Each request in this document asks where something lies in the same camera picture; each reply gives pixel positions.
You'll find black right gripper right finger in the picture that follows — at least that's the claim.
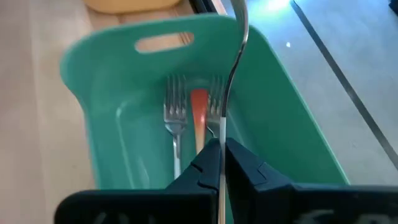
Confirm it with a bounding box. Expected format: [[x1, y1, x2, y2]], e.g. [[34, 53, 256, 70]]
[[225, 138, 398, 224]]

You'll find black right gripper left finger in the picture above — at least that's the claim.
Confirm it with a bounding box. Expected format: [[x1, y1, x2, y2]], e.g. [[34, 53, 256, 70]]
[[54, 138, 223, 224]]

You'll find plain silver metal fork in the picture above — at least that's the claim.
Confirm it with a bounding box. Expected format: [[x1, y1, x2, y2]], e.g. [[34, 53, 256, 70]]
[[206, 76, 226, 139], [163, 74, 189, 180]]

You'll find silver fork with broad handle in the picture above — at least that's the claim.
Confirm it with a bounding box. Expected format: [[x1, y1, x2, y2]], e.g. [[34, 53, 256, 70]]
[[217, 0, 249, 224]]

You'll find long silver fork crossing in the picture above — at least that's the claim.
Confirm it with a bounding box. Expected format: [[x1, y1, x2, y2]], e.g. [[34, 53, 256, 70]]
[[190, 88, 209, 155]]

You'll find green plastic bin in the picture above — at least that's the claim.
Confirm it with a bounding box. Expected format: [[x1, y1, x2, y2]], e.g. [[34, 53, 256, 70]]
[[58, 14, 351, 224]]

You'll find yellow plastic bin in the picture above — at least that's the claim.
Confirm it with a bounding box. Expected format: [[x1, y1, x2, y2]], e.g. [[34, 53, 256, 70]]
[[82, 0, 183, 14]]

